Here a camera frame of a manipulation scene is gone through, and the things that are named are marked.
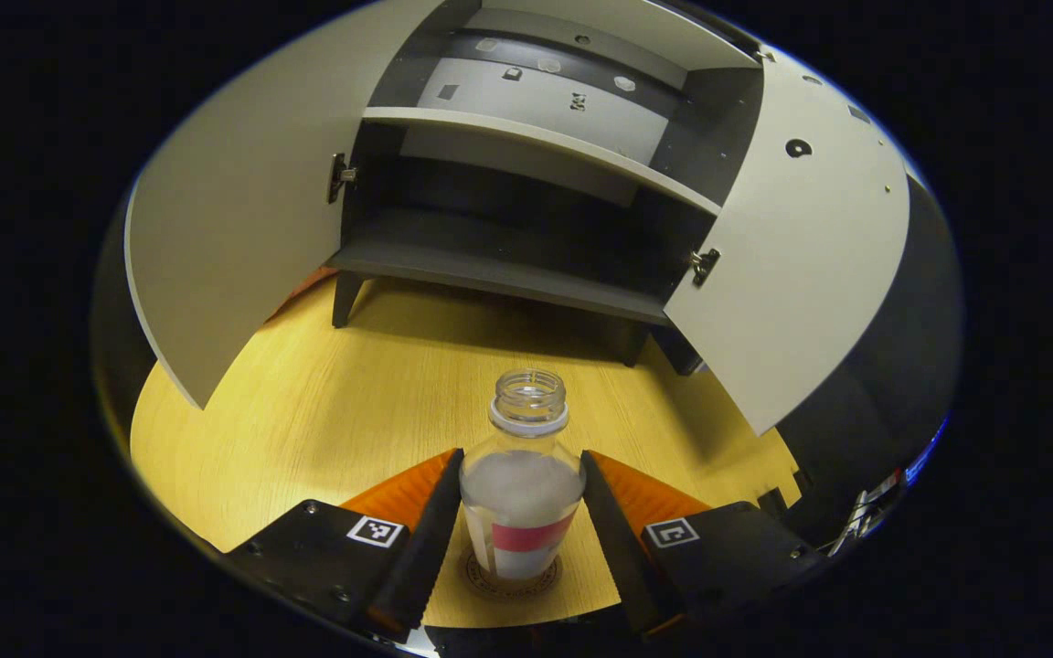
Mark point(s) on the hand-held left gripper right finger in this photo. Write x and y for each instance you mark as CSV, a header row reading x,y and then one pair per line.
x,y
613,539

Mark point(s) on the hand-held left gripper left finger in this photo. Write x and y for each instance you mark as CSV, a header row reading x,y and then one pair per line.
x,y
430,539

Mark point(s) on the round brown coaster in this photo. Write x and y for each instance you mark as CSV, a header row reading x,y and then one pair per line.
x,y
547,585

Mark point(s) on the clear glass bottle pink label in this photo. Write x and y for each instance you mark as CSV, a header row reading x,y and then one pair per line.
x,y
522,493

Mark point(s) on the white door with cat sticker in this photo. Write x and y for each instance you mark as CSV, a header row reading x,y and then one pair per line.
x,y
810,256

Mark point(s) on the white door with phone sticker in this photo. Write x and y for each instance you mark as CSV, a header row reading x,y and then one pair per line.
x,y
243,201

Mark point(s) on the white and grey cabinet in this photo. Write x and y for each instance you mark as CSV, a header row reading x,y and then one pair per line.
x,y
526,274

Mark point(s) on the metal door hinge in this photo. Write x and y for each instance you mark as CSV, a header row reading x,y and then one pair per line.
x,y
704,266
340,176

